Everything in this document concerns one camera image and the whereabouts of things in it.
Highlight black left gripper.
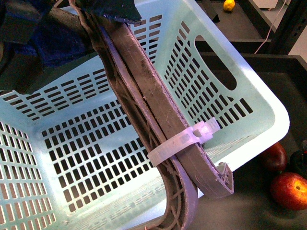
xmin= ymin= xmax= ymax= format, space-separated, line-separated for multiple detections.
xmin=0 ymin=0 xmax=95 ymax=94

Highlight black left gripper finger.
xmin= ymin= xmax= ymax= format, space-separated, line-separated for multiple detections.
xmin=74 ymin=0 xmax=142 ymax=24

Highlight brown basket handle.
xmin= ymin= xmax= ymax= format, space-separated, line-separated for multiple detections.
xmin=49 ymin=0 xmax=234 ymax=230

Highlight light blue plastic basket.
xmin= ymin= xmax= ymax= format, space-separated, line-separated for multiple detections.
xmin=0 ymin=0 xmax=289 ymax=230

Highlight red apple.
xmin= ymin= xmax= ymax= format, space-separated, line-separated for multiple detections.
xmin=270 ymin=172 xmax=307 ymax=211

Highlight right black shelf divider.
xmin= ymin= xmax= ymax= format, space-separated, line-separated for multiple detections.
xmin=201 ymin=0 xmax=220 ymax=23

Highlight yellow lemon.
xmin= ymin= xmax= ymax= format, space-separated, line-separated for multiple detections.
xmin=223 ymin=0 xmax=236 ymax=12

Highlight white zip tie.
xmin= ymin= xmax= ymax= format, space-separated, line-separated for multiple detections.
xmin=148 ymin=117 xmax=220 ymax=167

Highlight elongated red mango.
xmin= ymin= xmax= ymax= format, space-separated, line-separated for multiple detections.
xmin=259 ymin=142 xmax=287 ymax=172

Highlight dark green avocado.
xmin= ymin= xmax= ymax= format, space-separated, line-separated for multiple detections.
xmin=290 ymin=150 xmax=307 ymax=179

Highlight pink cable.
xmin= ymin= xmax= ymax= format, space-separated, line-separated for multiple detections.
xmin=254 ymin=0 xmax=292 ymax=55

